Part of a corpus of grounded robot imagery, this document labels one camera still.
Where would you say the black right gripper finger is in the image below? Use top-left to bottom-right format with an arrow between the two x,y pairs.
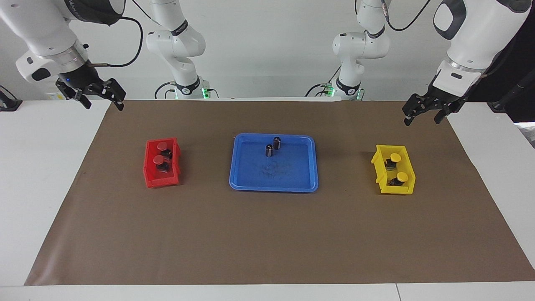
58,85 -> 92,110
89,78 -> 127,111

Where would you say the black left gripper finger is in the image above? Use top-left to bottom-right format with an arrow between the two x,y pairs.
433,102 -> 463,125
402,94 -> 433,126

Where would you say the blue plastic tray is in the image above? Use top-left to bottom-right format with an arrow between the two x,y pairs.
229,133 -> 319,193

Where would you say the black stand pole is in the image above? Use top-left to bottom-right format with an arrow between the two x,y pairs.
487,71 -> 535,113

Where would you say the black device at table edge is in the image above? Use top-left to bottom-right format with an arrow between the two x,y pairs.
0,85 -> 23,112

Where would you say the black background panel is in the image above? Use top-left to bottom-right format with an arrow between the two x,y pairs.
468,25 -> 535,122

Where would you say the grey object at table edge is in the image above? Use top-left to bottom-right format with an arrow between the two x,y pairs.
518,122 -> 535,149

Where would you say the yellow plastic bin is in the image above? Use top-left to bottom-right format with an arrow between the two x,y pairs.
371,145 -> 416,195

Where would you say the red plastic bin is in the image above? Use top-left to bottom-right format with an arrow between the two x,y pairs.
143,138 -> 181,189

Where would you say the brown table mat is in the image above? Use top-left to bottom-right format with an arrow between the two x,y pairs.
24,99 -> 535,286

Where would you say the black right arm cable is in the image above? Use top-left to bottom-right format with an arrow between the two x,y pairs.
90,0 -> 156,68

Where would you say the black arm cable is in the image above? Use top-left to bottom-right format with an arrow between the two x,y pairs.
355,0 -> 432,32
90,0 -> 156,68

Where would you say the black right base cable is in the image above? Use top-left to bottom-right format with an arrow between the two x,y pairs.
154,82 -> 176,100

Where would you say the black base cable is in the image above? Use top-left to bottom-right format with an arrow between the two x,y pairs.
305,67 -> 341,98
154,82 -> 176,100

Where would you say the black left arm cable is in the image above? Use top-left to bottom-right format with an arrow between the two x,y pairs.
355,0 -> 432,32

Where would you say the black left base cable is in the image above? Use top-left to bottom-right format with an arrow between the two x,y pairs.
305,67 -> 341,98

